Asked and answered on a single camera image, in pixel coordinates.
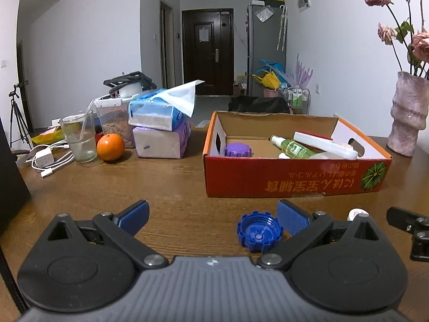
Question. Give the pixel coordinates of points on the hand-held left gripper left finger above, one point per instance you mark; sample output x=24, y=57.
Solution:
x=135, y=214

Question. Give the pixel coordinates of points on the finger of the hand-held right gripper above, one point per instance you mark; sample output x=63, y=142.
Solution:
x=402, y=219

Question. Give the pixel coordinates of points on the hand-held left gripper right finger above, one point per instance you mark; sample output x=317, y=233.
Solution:
x=293, y=218

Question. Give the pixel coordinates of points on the blue ridged bottle cap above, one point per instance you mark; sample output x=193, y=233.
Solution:
x=258, y=233

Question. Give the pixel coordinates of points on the red cardboard box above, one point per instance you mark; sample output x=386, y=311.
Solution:
x=285, y=177

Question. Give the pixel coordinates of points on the white bottle cap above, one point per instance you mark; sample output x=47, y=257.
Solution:
x=358, y=214

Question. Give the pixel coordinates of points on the green spray bottle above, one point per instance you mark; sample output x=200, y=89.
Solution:
x=295, y=147

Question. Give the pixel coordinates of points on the white and red lint brush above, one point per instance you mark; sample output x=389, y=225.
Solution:
x=321, y=142

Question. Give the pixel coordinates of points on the purple ridged bottle cap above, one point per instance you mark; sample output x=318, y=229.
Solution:
x=237, y=150

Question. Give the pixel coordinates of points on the orange fruit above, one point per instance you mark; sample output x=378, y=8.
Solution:
x=110, y=147

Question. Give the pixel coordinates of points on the purple tissue pack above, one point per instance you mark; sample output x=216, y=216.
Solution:
x=161, y=142

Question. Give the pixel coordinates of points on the clear drinking glass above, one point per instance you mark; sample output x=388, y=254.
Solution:
x=82, y=147

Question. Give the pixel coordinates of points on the clear food container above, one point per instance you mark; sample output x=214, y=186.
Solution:
x=114, y=124

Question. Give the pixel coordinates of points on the blue tissue pack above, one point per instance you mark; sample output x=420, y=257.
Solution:
x=154, y=114

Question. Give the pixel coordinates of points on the pink textured vase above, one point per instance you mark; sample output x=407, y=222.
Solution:
x=407, y=114

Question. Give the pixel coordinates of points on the white charger adapter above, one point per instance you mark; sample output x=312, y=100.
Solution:
x=44, y=159

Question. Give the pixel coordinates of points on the white straw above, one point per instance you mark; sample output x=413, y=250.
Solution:
x=87, y=114

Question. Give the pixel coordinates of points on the yellow packet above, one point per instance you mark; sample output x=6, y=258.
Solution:
x=47, y=138

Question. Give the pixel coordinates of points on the black garbage bag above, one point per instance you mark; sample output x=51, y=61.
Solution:
x=258, y=104

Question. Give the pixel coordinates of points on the metal trolley with bottles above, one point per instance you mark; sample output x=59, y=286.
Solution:
x=296, y=99

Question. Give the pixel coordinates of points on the small white box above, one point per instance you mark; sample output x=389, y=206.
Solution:
x=55, y=124

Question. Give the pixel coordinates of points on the white round appliance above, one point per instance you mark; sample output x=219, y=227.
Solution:
x=130, y=90

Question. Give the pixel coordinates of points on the pink bucket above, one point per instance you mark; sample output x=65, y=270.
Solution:
x=270, y=93

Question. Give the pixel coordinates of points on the black paper bag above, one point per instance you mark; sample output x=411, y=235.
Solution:
x=11, y=181

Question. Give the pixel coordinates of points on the black plastic device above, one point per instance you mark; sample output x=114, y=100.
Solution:
x=134, y=78

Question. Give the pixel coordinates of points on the yellow bag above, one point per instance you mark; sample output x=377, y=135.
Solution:
x=268, y=80

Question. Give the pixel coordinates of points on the brown carton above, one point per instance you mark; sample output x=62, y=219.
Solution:
x=239, y=87

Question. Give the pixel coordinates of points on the purple feather decoration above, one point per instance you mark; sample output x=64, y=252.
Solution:
x=301, y=73

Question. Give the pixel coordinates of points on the black tripod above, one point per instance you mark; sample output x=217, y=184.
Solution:
x=18, y=117

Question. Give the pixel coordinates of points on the dark wooden door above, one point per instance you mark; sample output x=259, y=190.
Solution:
x=207, y=63

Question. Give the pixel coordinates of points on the grey refrigerator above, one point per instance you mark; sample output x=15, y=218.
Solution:
x=263, y=50

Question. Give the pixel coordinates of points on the bunch of dried pink roses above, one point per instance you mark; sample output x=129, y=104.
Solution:
x=419, y=40

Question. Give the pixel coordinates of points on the white paper notice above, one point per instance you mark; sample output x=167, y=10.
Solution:
x=203, y=35

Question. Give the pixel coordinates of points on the translucent folded umbrella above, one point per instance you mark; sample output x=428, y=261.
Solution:
x=282, y=26

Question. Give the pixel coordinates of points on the clear plastic bag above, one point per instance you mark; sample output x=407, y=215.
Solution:
x=263, y=14

